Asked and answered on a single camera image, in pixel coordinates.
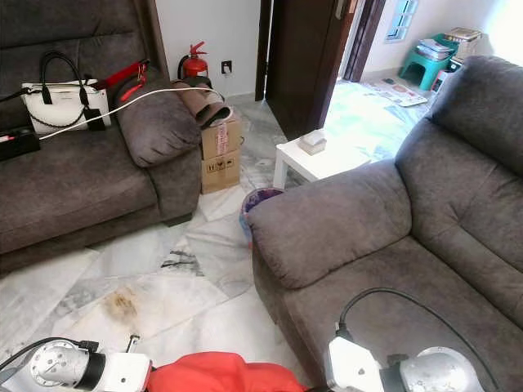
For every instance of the red pillow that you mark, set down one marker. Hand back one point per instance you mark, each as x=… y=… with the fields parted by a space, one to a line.
x=221 y=374

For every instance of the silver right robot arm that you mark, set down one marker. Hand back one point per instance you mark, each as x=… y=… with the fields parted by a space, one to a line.
x=437 y=371

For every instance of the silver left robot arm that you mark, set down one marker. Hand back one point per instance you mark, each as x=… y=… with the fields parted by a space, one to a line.
x=61 y=367

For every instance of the small grey fabric sofa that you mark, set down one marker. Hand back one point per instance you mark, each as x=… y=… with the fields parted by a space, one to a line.
x=82 y=188

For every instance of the large grey fabric sofa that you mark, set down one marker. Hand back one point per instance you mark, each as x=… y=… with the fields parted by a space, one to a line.
x=376 y=261

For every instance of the patterned floor mat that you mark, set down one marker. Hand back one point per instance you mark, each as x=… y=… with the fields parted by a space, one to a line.
x=399 y=92

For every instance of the black flat box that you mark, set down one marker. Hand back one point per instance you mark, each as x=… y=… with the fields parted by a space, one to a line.
x=16 y=144

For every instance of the brown cardboard box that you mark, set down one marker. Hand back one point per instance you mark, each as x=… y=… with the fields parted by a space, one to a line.
x=221 y=155

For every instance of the brown rolled mat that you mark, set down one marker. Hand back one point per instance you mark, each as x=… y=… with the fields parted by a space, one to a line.
x=208 y=104

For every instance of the red fire extinguisher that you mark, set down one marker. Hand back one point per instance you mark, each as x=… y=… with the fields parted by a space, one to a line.
x=194 y=64

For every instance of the red bin with purple bag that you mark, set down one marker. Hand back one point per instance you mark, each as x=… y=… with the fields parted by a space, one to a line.
x=249 y=214

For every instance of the beige tissue box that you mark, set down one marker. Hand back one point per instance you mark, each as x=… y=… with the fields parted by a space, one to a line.
x=312 y=143

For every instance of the white side table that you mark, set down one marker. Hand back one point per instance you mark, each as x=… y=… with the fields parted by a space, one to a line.
x=327 y=163

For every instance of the dark brown wooden door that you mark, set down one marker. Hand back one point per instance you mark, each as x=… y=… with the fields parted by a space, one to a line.
x=306 y=69

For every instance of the white louvre window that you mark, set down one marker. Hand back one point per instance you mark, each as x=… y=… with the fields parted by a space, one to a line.
x=402 y=19

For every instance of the green plastic stool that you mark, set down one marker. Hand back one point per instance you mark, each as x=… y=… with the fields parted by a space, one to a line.
x=422 y=71

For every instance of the stack of papers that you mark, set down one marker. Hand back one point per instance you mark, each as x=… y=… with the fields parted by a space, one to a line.
x=435 y=49

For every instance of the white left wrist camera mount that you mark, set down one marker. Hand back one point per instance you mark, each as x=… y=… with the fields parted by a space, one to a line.
x=127 y=373

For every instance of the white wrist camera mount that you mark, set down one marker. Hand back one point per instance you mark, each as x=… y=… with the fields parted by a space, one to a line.
x=351 y=366
x=127 y=373

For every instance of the black wall socket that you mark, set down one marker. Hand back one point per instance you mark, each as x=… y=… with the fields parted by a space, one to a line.
x=226 y=67

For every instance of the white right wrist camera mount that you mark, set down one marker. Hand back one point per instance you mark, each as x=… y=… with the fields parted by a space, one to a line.
x=351 y=366

